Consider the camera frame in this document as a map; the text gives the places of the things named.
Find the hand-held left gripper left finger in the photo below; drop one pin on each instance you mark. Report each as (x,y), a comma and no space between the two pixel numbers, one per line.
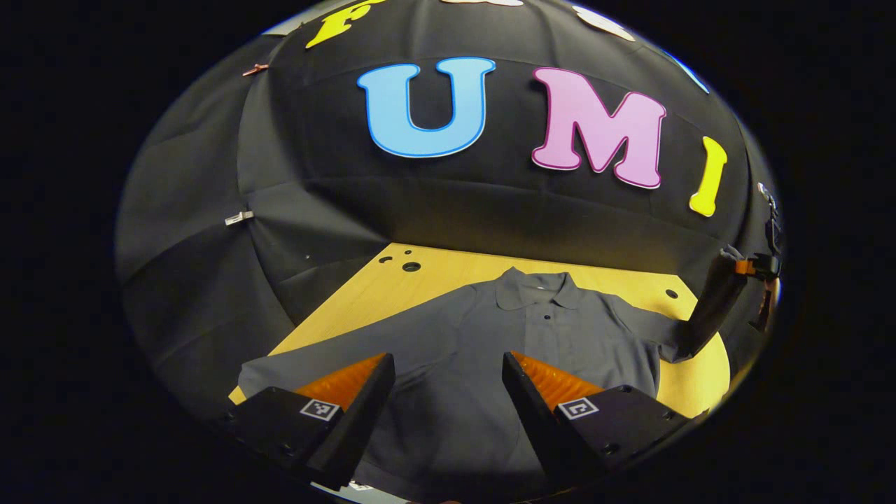
(364,416)

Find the red cloth clip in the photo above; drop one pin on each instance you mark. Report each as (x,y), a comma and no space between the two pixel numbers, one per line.
(255,69)

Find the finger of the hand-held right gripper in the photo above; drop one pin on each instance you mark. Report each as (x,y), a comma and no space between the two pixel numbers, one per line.
(759,266)

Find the grey polo shirt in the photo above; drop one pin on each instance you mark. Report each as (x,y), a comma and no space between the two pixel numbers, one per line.
(455,336)

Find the silver cloth clip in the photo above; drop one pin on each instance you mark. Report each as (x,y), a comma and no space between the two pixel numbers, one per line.
(239,218)

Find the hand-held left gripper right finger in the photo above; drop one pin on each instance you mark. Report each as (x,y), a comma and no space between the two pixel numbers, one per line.
(528,416)

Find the black backdrop cloth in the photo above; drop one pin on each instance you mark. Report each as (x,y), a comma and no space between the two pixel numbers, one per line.
(490,210)

